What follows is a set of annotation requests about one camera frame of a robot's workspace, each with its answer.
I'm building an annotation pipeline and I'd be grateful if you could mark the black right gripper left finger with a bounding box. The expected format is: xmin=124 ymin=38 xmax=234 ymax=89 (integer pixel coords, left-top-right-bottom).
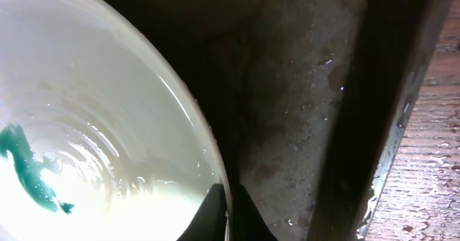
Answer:
xmin=178 ymin=183 xmax=227 ymax=241

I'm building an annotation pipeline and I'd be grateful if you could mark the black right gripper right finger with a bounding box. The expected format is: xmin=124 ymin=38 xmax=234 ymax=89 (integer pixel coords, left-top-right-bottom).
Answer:
xmin=233 ymin=185 xmax=277 ymax=241

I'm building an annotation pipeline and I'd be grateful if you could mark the white plate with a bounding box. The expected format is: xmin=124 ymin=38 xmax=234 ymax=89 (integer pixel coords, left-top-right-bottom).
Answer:
xmin=1 ymin=0 xmax=229 ymax=240

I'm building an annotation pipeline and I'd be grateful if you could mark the large brown serving tray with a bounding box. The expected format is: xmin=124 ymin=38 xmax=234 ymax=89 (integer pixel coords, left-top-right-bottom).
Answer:
xmin=104 ymin=0 xmax=454 ymax=240

